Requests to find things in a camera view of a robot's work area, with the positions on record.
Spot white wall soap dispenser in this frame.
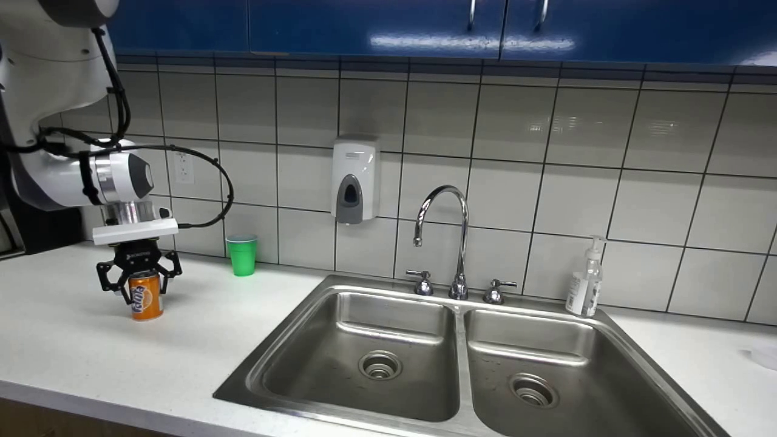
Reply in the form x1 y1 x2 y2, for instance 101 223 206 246
332 141 379 223

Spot blue upper cabinets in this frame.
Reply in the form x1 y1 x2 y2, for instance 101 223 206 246
110 0 777 67

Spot stainless steel double sink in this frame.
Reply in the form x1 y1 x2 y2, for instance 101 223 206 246
215 273 728 437

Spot green plastic cup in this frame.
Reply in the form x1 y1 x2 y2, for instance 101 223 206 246
226 236 258 277

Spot orange Fanta soda can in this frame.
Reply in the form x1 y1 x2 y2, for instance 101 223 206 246
128 273 162 320

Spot clear soap pump bottle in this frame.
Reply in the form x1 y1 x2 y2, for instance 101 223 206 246
566 237 604 314

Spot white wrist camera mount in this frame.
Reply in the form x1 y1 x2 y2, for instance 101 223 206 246
91 217 176 245

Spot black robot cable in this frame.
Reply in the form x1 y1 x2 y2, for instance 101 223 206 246
0 21 236 231

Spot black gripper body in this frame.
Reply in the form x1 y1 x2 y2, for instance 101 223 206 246
115 240 159 273

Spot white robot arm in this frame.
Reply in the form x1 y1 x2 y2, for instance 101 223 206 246
0 0 181 305

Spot chrome gooseneck faucet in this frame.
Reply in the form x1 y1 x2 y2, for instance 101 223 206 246
405 185 514 305

